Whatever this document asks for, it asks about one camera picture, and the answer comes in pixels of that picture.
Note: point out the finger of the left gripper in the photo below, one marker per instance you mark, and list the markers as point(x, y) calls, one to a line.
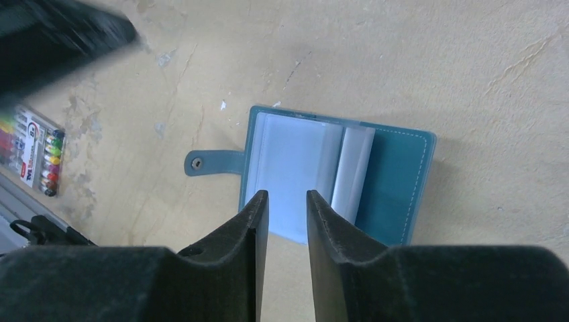
point(44, 41)

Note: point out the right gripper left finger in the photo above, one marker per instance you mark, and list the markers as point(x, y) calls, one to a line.
point(218, 278)

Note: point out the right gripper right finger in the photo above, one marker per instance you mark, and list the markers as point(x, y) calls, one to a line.
point(356, 278)

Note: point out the blue leather card holder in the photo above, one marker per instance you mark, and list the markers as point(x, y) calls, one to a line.
point(372, 175)

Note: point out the colourful marker box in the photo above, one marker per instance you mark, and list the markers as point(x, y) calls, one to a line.
point(32, 147)

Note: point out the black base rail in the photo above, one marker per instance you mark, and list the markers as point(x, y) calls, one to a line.
point(41, 231)

